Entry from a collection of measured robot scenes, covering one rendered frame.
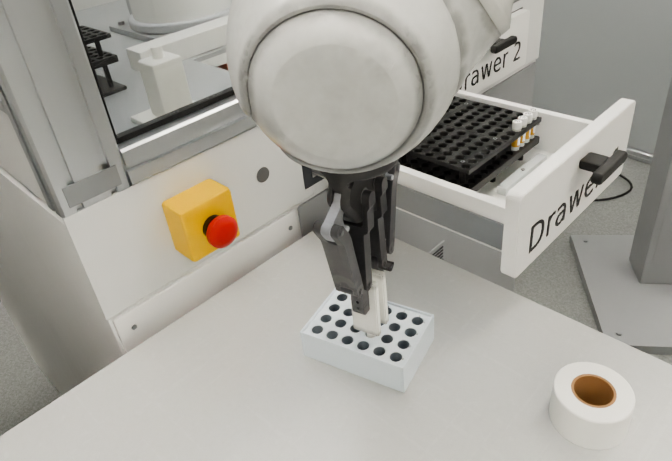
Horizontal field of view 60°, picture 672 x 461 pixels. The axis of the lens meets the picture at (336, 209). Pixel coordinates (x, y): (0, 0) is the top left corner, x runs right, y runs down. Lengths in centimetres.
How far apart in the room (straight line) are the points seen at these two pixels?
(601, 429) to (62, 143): 57
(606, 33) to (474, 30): 234
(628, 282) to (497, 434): 139
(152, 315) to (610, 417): 52
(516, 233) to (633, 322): 122
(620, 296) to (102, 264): 152
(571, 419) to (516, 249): 18
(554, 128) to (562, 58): 186
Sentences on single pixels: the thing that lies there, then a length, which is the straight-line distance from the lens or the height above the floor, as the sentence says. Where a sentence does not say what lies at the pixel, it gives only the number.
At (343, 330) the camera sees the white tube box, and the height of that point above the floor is 80.
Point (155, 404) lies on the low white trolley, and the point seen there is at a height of 76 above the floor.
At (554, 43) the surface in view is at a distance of 272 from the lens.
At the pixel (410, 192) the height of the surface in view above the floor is 87.
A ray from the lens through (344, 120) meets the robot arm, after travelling 23.
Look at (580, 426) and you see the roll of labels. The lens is 59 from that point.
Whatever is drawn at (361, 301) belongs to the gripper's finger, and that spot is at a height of 86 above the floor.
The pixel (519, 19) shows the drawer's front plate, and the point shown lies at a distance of 121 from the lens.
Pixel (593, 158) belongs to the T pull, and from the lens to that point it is 73.
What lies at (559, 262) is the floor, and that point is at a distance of 204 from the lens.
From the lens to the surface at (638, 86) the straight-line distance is 260.
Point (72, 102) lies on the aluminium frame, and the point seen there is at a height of 106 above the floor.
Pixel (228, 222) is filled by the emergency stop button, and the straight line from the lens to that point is 68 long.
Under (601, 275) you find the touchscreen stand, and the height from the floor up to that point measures 3.
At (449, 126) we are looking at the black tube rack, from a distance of 81.
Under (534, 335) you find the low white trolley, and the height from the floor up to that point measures 76.
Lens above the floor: 125
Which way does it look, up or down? 33 degrees down
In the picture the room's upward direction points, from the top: 6 degrees counter-clockwise
